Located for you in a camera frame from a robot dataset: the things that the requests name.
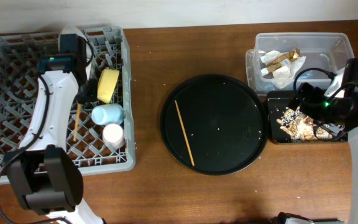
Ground food scraps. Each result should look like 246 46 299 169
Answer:
275 106 333 142

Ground grey plate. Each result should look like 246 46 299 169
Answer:
58 26 94 80

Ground white napkin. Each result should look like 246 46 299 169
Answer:
260 54 306 89

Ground yellow bowl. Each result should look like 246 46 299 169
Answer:
97 68 119 104

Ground round black tray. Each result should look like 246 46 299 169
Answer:
160 74 269 175

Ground gold snack wrapper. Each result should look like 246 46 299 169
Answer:
260 49 300 76

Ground grey dishwasher rack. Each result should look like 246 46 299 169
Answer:
0 26 135 175

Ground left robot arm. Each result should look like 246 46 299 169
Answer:
0 33 105 223

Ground pink cup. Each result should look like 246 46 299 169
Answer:
102 123 125 149

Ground blue cup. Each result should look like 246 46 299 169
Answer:
91 103 124 125

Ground clear plastic bin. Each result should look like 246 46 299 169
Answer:
246 32 354 96

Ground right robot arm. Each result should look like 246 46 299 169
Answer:
293 58 358 223

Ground wooden chopstick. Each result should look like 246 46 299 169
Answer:
73 103 81 142
174 100 195 167

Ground black rectangular tray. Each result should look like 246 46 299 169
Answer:
265 91 344 144

